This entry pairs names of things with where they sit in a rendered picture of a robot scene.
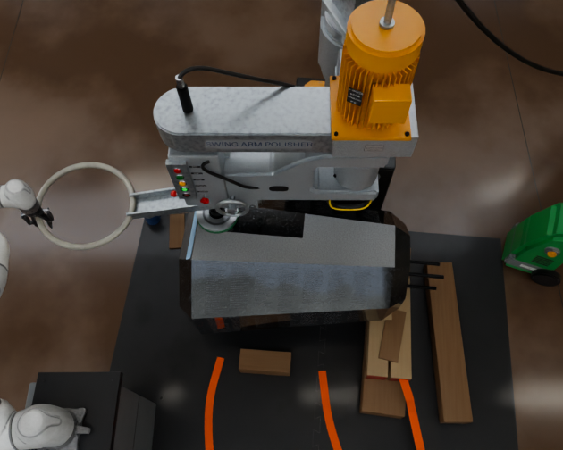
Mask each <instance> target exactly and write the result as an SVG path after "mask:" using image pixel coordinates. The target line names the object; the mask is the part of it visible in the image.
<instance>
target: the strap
mask: <svg viewBox="0 0 563 450"><path fill-rule="evenodd" d="M223 361H224V358H221V357H217V359H216V362H215V366H214V370H213V374H212V377H211V380H210V383H209V387H208V391H207V396H206V409H205V445H206V450H214V445H213V406H214V394H215V390H216V386H217V382H218V379H219V376H220V373H221V369H222V367H223ZM318 373H319V381H320V389H321V397H322V404H323V410H324V418H325V423H326V427H327V430H328V433H329V437H330V440H331V442H332V447H333V450H342V449H341V446H340V441H339V439H338V436H337V433H336V429H335V426H334V423H333V418H332V411H331V406H330V399H329V392H328V384H327V377H326V371H319V372H318ZM399 382H400V385H401V387H402V390H403V393H404V396H405V398H406V402H407V407H408V414H409V419H410V423H411V428H412V431H413V436H414V440H415V444H416V450H425V449H424V442H423V439H422V434H421V430H420V426H419V422H418V418H417V413H416V408H415V402H414V397H413V394H412V391H411V388H410V386H409V383H408V380H407V379H400V380H399Z"/></svg>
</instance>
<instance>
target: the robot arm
mask: <svg viewBox="0 0 563 450"><path fill-rule="evenodd" d="M5 207H8V208H16V209H20V211H21V218H22V219H24V220H25V221H26V222H27V223H28V224H29V225H31V224H33V225H34V226H35V227H38V225H37V222H36V221H35V217H39V218H42V219H44V220H45V221H46V223H47V224H48V226H49V227H50V228H51V229H52V228H53V226H52V221H53V220H54V216H53V214H52V213H50V211H49V208H46V209H45V210H44V209H43V208H41V207H40V205H39V201H38V200H37V198H36V197H35V194H34V192H33V190H32V189H31V188H30V186H29V185H28V184H26V183H25V182H24V181H22V180H20V179H11V180H9V181H8V182H7V183H6V184H5V185H2V186H0V208H5ZM44 213H46V214H44ZM28 216H29V217H31V219H32V221H31V220H30V218H29V217H28ZM9 255H10V247H9V244H8V241H7V239H6V238H5V236H4V235H3V234H2V233H1V232H0V297H1V295H2V294H3V292H4V288H5V285H6V281H7V275H8V264H9ZM86 413H87V410H86V409H85V408H79V409H71V408H61V407H58V406H55V405H51V404H35V405H32V406H30V407H28V408H27V409H24V410H21V411H18V412H16V411H15V409H14V408H13V407H12V406H11V405H10V404H9V403H8V401H6V400H4V399H1V398H0V450H28V449H36V448H37V450H46V449H50V450H79V439H80V434H89V433H90V428H87V427H83V426H82V423H83V419H84V416H85V415H86Z"/></svg>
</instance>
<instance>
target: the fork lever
mask: <svg viewBox="0 0 563 450"><path fill-rule="evenodd" d="M173 190H176V189H175V187H169V188H163V189H157V190H150V191H144V192H137V193H130V194H129V196H134V197H136V209H135V212H128V213H126V215H127V216H130V217H132V219H138V218H146V217H153V216H160V215H167V214H175V213H188V212H195V211H203V210H210V209H215V205H186V202H185V200H184V199H179V197H178V196H176V197H172V196H171V191H173Z"/></svg>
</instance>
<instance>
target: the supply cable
mask: <svg viewBox="0 0 563 450"><path fill-rule="evenodd" d="M455 1H456V2H457V4H458V5H459V7H460V8H461V9H462V10H463V12H464V13H465V14H466V15H467V16H468V17H469V19H470V20H471V21H472V22H473V23H474V24H475V25H476V26H477V28H478V29H479V30H481V31H482V32H483V33H484V34H485V35H486V36H487V37H488V38H489V39H490V40H491V41H492V42H493V43H495V44H496V45H497V46H499V47H500V48H501V49H503V50H504V51H505V52H506V53H508V54H510V55H512V56H513V57H515V58H516V59H518V60H519V61H520V62H522V63H525V64H527V65H529V66H532V67H534V68H535V69H537V70H540V71H545V72H548V73H551V74H556V75H559V76H563V71H556V70H553V69H549V68H546V67H544V66H541V65H539V64H536V63H534V62H531V61H529V60H527V59H525V58H524V57H523V56H521V55H520V54H518V53H516V52H515V51H513V50H511V49H510V48H509V47H508V46H506V45H505V44H504V43H502V42H501V41H500V40H499V39H497V38H496V37H495V36H494V35H493V34H492V33H491V32H490V31H489V30H488V29H487V28H486V27H485V26H484V25H483V24H482V23H481V21H480V20H479V19H478V18H477V17H476V16H475V14H474V13H473V12H472V11H471V10H470V9H469V7H468V6H467V5H466V3H465V2H464V0H455Z"/></svg>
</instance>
